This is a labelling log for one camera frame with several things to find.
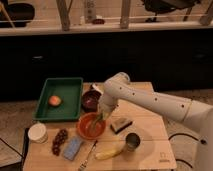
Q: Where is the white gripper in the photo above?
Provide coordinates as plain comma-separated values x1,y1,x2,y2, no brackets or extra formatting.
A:
98,93,117,120

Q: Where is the green pepper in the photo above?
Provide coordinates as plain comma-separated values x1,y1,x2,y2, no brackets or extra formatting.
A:
90,113,103,130

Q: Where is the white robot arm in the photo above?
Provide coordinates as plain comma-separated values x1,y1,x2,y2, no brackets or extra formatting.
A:
99,72,213,171

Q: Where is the dark maroon bowl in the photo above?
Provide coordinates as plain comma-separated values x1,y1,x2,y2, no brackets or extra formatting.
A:
82,90,101,112

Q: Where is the orange red bowl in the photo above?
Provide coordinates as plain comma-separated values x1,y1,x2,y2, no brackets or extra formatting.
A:
76,112,106,140

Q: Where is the black yellow scrub sponge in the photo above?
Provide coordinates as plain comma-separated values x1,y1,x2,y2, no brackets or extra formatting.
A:
110,118,133,134

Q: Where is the green plastic tray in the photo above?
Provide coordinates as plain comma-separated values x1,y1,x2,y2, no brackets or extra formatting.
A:
34,77,83,122

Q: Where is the metal cup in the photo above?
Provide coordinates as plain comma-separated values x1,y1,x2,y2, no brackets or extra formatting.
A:
125,133,141,152

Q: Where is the yellow banana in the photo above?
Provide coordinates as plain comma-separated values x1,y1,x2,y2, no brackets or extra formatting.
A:
95,146,123,160

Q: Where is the blue sponge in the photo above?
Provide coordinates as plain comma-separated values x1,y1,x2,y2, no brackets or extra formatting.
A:
63,137,83,161

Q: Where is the peach fruit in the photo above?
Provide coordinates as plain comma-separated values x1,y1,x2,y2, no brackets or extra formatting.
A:
48,95,62,107

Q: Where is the dark grape bunch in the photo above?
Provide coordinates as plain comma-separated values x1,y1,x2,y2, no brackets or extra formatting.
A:
52,129,68,156

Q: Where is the metal fork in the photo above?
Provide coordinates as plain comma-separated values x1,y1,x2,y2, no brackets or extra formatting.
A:
78,140,98,171

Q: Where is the white paper cup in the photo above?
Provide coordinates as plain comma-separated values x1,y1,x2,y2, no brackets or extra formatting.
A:
28,123,48,143

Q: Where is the black office chair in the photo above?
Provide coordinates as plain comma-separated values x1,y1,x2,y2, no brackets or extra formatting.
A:
141,0,201,23

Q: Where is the black chair left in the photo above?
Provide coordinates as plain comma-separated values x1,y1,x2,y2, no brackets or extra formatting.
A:
0,3,35,28

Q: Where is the black cable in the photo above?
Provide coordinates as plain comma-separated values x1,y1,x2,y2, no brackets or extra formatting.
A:
167,132,208,145

